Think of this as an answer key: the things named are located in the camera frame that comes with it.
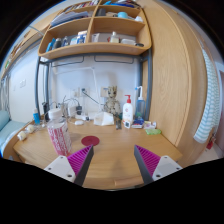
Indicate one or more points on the white bottle on shelf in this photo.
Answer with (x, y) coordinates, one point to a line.
(114, 37)

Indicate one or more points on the wooden wardrobe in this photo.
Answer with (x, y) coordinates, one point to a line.
(179, 80)

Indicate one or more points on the small colourful box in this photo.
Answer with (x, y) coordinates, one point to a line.
(150, 125)

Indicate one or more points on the white pump bottle red cap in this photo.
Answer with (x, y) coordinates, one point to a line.
(128, 111)

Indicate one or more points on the blue bottle on shelf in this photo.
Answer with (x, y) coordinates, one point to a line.
(50, 45)

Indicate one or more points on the teal cup on shelf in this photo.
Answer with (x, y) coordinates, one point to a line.
(122, 15)

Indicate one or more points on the wooden Groot figurine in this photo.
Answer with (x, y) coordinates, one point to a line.
(112, 105)

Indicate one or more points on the dark red round coaster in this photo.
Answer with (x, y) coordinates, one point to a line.
(90, 140)

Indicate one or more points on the striped hanging towel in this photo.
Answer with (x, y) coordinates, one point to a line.
(211, 113)

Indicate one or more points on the white computer mouse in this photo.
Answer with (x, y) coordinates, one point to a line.
(79, 122)

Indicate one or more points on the white power adapter with cables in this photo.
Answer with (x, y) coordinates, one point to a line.
(70, 107)

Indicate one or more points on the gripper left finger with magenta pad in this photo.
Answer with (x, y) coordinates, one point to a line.
(74, 167)

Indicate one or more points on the wooden desk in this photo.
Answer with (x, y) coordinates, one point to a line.
(113, 165)

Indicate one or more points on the wooden wall shelf unit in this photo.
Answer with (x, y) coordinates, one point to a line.
(133, 32)

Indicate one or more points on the white tape roll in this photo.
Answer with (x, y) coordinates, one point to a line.
(30, 128)
(22, 135)

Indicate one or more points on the green sponge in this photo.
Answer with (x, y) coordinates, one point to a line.
(153, 131)

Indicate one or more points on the small blue bottle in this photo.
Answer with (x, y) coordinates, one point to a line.
(36, 116)

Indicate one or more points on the clear spray bottle blue liquid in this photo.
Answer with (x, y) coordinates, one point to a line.
(140, 104)

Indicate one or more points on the white folded tissue pack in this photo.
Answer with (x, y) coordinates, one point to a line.
(103, 119)

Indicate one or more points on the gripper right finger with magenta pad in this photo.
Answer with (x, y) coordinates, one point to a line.
(153, 167)

